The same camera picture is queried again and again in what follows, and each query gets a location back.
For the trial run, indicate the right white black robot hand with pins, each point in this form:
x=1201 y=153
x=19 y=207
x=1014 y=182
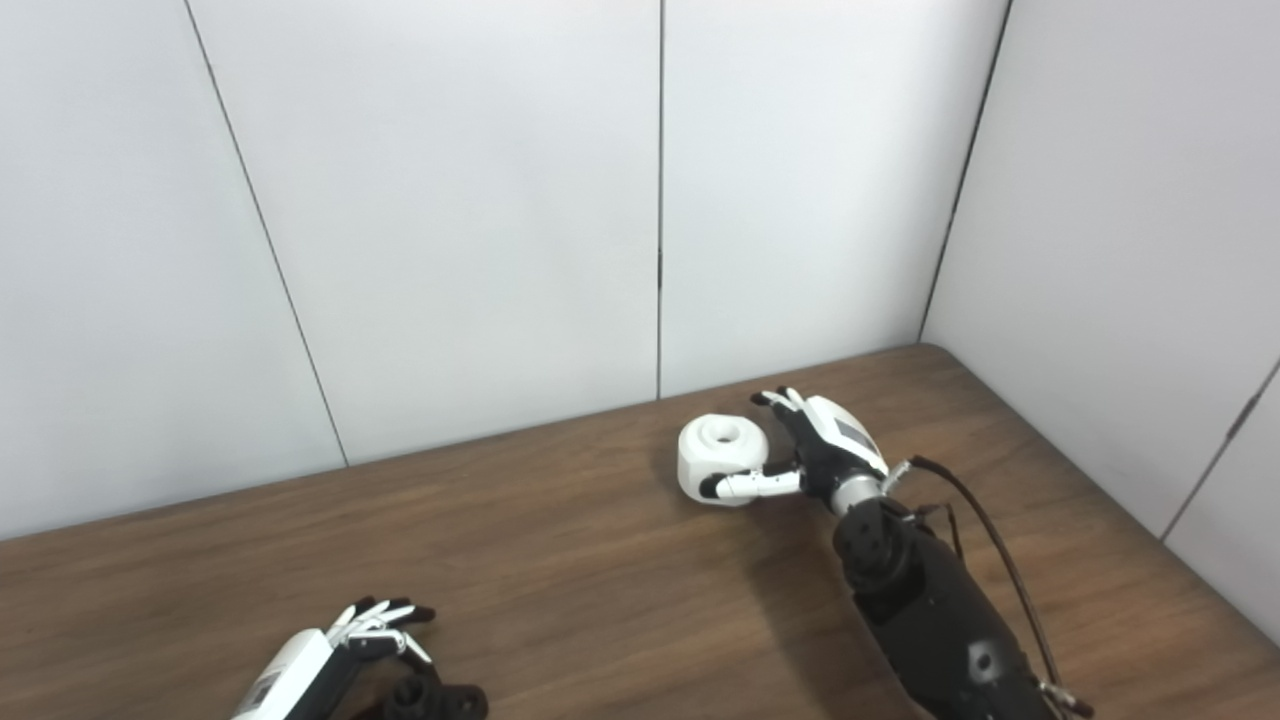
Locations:
x=835 y=440

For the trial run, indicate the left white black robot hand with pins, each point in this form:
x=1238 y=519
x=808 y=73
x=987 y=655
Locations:
x=295 y=665

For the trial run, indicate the round white plastic piece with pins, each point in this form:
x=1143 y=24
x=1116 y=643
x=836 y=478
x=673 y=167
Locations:
x=715 y=455

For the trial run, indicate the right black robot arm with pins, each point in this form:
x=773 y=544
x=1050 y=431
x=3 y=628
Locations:
x=930 y=610

